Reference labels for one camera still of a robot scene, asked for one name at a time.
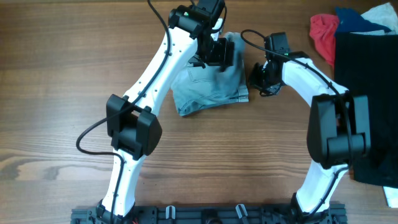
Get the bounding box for light blue denim jeans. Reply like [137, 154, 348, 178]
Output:
[171, 32, 249, 116]

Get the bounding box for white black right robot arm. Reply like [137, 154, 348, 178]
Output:
[249, 32, 371, 220]

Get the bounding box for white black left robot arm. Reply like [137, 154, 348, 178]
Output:
[96, 1, 234, 223]

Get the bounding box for red cloth garment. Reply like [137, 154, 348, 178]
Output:
[309, 14, 340, 67]

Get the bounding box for dark blue cloth garment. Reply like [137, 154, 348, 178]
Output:
[335, 7, 391, 33]

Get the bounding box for black cloth garment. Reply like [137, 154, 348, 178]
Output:
[334, 32, 397, 188]

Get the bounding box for white cloth garment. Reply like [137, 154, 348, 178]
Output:
[354, 2, 397, 35]

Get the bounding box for white paper sheet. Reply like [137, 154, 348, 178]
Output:
[383, 187, 398, 208]

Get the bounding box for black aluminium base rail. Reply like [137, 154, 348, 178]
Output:
[70, 204, 348, 224]

